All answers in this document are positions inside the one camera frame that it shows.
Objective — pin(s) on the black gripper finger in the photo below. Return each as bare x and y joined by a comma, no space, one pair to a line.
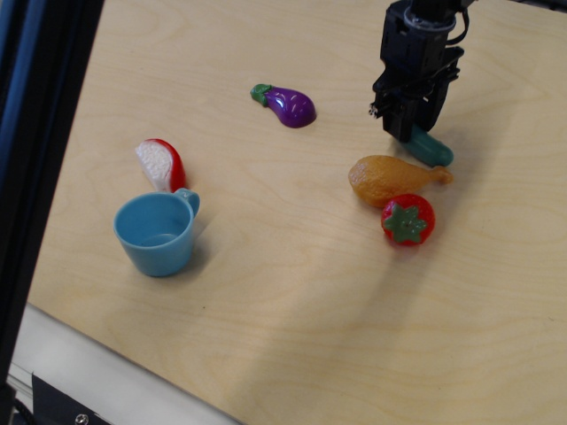
399,118
432,94

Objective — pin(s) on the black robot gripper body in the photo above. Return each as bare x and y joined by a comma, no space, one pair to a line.
416,46

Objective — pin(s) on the dark green toy cucumber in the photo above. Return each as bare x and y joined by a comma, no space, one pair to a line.
427,149

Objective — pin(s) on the blue plastic toy cup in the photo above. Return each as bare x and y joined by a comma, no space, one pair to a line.
155,230

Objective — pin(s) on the orange toy chicken drumstick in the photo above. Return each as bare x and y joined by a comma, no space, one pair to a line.
376,179

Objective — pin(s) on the red toy strawberry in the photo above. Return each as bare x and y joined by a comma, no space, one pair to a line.
408,220

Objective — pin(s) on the purple toy eggplant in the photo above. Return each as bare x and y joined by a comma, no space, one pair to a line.
294,109

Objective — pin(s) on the red white apple slice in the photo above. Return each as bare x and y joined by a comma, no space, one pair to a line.
161,164

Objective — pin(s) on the black bracket with screw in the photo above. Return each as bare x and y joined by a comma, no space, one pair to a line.
52,406

